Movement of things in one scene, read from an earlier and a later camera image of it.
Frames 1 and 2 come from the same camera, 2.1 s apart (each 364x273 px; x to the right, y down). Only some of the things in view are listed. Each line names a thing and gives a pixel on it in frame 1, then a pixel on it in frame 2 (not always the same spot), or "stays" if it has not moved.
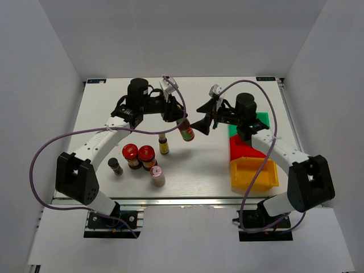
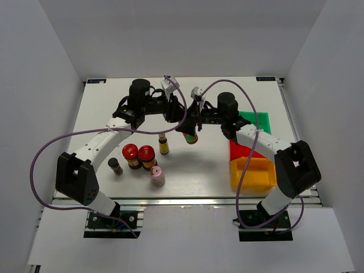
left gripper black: (172, 110) stays
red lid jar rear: (130, 152) stays
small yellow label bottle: (164, 147) stays
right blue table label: (265, 78) stays
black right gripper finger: (209, 107) to (194, 108)
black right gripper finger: (203, 125) to (188, 125)
